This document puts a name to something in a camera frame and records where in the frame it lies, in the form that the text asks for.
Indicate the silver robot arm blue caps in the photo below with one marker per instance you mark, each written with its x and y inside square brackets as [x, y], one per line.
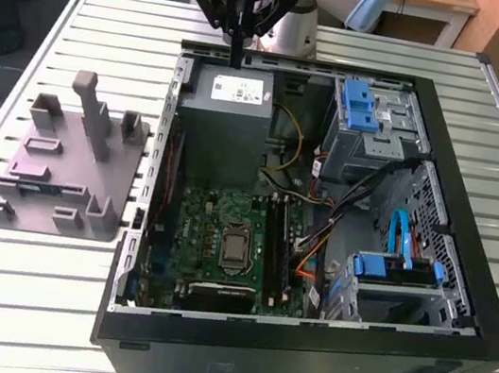
[300, 27]

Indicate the black RAM slot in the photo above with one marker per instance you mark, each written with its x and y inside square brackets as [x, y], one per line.
[268, 247]
[277, 248]

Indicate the blue empty disk carrier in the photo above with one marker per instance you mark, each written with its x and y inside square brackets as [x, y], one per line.
[358, 106]

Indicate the grey power supply unit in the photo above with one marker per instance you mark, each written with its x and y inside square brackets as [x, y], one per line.
[219, 138]

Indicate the metal drive cage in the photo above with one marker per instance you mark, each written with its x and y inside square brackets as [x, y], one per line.
[381, 146]

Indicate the grey parts rack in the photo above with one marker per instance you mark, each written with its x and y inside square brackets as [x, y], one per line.
[71, 166]

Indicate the green motherboard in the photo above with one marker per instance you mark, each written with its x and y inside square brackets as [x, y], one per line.
[196, 216]

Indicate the silver CPU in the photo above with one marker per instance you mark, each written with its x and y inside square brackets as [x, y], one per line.
[234, 247]

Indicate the CPU socket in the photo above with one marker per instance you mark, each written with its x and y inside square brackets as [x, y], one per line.
[236, 268]

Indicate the hard disk in blue carrier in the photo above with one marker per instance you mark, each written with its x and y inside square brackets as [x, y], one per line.
[375, 267]

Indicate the black graphics card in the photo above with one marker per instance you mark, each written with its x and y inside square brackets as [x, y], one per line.
[221, 297]

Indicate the metal disk bay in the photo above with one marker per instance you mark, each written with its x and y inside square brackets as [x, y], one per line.
[402, 303]

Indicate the black open PC case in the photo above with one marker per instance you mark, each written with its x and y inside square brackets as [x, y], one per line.
[297, 362]

